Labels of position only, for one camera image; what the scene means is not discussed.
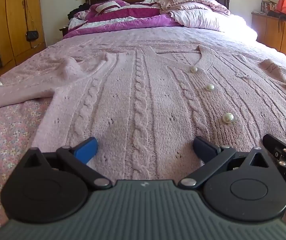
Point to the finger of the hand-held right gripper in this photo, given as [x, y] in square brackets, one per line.
[272, 145]

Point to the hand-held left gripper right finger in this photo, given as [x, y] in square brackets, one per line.
[204, 146]

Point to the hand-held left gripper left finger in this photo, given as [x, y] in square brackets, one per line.
[86, 149]

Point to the pink knitted cardigan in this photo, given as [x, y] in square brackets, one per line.
[138, 92]

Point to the dark clothes pile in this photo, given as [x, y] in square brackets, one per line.
[79, 11]

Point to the pink floral bedspread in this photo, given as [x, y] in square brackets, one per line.
[8, 142]

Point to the wooden dresser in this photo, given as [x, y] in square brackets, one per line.
[282, 37]

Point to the dark wooden nightstand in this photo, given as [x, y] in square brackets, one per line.
[64, 31]

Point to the small black hanging bag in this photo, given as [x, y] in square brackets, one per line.
[31, 35]

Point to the pink checked pillow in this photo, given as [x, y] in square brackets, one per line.
[197, 18]

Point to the purple white striped quilt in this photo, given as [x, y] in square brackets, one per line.
[123, 17]

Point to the row of books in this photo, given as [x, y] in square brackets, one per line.
[269, 6]

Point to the pink frilled pillow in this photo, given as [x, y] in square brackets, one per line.
[182, 1]

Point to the wooden wardrobe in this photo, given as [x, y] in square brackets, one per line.
[8, 17]

